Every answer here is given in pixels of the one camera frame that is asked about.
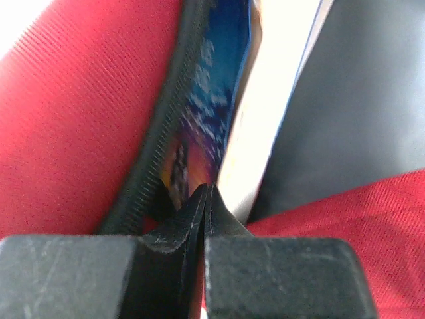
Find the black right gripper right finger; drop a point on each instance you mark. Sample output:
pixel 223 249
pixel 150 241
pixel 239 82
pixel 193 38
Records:
pixel 279 277

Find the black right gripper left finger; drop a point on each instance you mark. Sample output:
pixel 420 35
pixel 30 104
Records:
pixel 156 275

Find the blue Jane Eyre book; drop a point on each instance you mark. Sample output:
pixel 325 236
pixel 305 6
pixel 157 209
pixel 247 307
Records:
pixel 251 57

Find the red backpack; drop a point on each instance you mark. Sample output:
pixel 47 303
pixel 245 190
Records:
pixel 91 97

